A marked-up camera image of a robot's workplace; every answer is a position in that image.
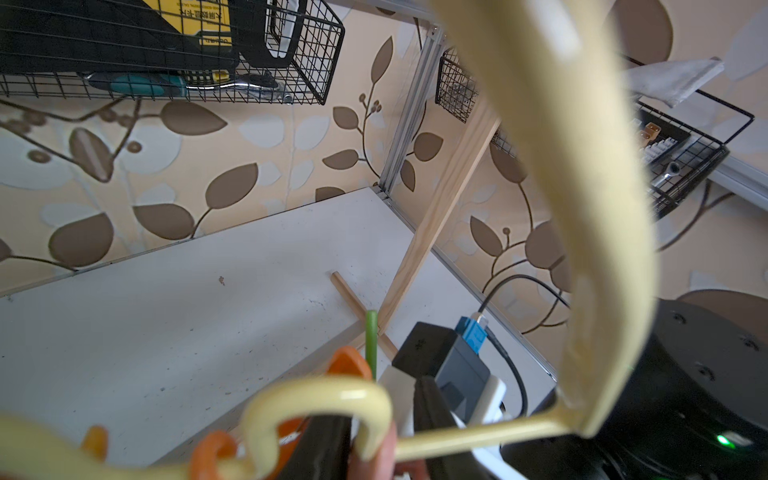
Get right black wire basket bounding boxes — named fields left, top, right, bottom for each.
left=435, top=48, right=755, bottom=219

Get wooden clothes rack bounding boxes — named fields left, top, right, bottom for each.
left=329, top=101, right=503, bottom=362

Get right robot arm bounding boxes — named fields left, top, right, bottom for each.
left=501, top=300, right=767, bottom=479

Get pink end clothespin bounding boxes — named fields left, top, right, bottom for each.
left=347, top=423, right=430, bottom=480

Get yellow clip hanger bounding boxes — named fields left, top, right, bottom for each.
left=1, top=1, right=655, bottom=479

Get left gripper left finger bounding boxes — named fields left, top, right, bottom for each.
left=277, top=415, right=352, bottom=480

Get connector box in basket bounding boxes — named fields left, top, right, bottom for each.
left=632, top=117, right=691, bottom=169

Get back black wire basket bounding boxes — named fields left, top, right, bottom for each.
left=1, top=1, right=345, bottom=104

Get black yellow box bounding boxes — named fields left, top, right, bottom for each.
left=1, top=1, right=306, bottom=74

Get white folded cloth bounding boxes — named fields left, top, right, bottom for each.
left=623, top=57, right=725, bottom=108

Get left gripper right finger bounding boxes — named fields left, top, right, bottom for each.
left=413, top=377, right=498, bottom=479

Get black wire basket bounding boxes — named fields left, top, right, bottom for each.
left=435, top=48, right=755, bottom=219
left=1, top=1, right=345, bottom=104

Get white artificial tulip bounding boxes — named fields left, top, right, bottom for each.
left=365, top=310, right=378, bottom=380

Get yellow orange clothespin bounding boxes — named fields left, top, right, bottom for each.
left=80, top=425, right=109, bottom=463

